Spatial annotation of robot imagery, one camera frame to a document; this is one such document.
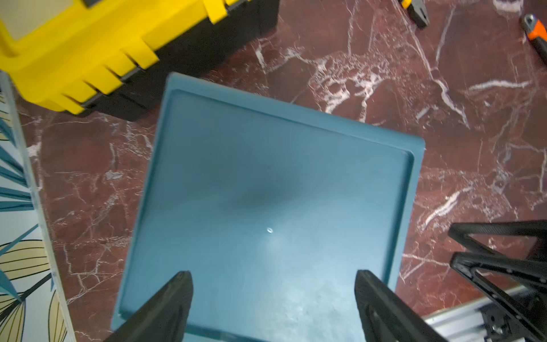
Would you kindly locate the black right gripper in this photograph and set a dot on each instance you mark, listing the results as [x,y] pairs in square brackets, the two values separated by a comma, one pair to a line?
[518,318]

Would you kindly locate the yellow handled pliers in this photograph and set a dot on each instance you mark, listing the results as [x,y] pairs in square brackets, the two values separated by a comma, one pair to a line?
[417,11]

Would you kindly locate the teal drawer cabinet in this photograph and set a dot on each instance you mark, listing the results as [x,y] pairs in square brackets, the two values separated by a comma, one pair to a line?
[273,208]

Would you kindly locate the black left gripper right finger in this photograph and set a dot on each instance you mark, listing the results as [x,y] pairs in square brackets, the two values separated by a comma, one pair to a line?
[384,316]

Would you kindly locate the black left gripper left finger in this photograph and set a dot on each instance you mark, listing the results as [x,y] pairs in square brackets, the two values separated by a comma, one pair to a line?
[163,317]

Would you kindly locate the orange adjustable wrench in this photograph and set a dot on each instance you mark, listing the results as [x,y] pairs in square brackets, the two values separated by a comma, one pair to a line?
[536,34]

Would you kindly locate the yellow and black toolbox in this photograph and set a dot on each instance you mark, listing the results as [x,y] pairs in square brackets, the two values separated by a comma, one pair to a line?
[114,57]

